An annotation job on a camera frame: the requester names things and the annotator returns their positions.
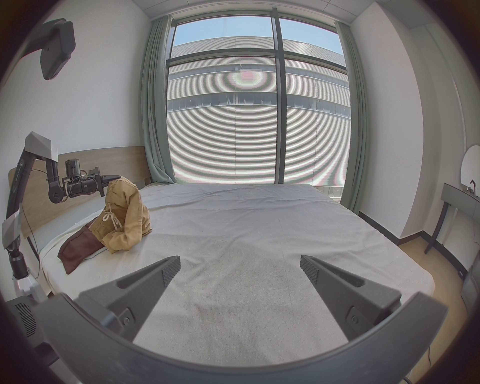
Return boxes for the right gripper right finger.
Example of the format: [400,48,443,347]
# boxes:
[299,255,403,343]

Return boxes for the grey small table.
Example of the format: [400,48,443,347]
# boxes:
[424,182,480,274]

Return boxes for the bed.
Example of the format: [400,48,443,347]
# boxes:
[8,146,436,366]

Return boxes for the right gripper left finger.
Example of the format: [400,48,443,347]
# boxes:
[77,256,182,343]

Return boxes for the brown garment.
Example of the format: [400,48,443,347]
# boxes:
[57,223,107,275]

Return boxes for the tan shorts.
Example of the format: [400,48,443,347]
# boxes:
[89,179,154,255]

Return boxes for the grey-green curtain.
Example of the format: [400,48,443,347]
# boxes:
[140,15,177,184]
[334,20,370,214]

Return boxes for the window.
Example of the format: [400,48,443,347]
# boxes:
[165,7,351,197]

